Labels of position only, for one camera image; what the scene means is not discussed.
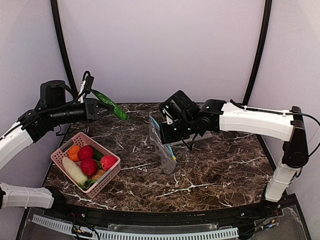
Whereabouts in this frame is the orange toy fruit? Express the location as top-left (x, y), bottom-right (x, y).
top-left (68, 145), bottom-right (81, 162)

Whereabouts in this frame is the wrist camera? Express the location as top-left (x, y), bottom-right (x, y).
top-left (77, 70), bottom-right (94, 104)
top-left (161, 108), bottom-right (175, 125)

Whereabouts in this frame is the white toy radish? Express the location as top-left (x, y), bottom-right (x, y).
top-left (62, 157), bottom-right (88, 186)

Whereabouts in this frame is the white slotted cable duct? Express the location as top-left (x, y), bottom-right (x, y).
top-left (32, 214), bottom-right (239, 240)

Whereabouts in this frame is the green toy chili pepper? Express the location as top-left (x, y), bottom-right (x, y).
top-left (91, 90), bottom-right (128, 121)

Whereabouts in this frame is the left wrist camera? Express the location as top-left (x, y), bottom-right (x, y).
top-left (77, 70), bottom-right (94, 104)

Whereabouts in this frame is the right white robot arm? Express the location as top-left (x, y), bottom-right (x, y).
top-left (159, 90), bottom-right (312, 203)

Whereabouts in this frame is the brown toy potato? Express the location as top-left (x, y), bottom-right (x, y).
top-left (91, 169), bottom-right (106, 181)

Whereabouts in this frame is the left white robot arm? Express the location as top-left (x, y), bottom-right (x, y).
top-left (0, 76), bottom-right (114, 209)

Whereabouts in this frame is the red toy fruit front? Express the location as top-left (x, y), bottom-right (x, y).
top-left (80, 157), bottom-right (98, 176)

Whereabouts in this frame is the pink perforated plastic basket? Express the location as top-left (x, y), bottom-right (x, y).
top-left (50, 132), bottom-right (121, 199)

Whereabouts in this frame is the red toy tomato right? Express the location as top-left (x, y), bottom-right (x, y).
top-left (100, 155), bottom-right (117, 171)

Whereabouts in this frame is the clear zip bag blue zipper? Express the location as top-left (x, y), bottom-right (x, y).
top-left (148, 115), bottom-right (177, 175)

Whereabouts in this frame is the green toy leafy vegetable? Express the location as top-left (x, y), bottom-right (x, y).
top-left (78, 179), bottom-right (97, 191)

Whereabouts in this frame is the red toy fruit left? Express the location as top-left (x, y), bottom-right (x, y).
top-left (77, 145), bottom-right (95, 161)

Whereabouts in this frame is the red toy fruit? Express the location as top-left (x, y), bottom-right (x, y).
top-left (77, 145), bottom-right (95, 161)
top-left (80, 157), bottom-right (98, 176)

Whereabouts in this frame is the right black frame post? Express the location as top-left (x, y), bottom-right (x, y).
top-left (242, 0), bottom-right (273, 105)

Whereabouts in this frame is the left black frame post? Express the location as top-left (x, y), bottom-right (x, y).
top-left (50, 0), bottom-right (78, 95)

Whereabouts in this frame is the black frame post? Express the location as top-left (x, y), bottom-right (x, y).
top-left (50, 0), bottom-right (78, 95)
top-left (242, 0), bottom-right (273, 105)

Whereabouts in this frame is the black front rail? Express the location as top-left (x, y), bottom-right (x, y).
top-left (44, 193), bottom-right (306, 229)

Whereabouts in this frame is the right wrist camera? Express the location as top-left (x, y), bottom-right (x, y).
top-left (161, 108), bottom-right (175, 125)

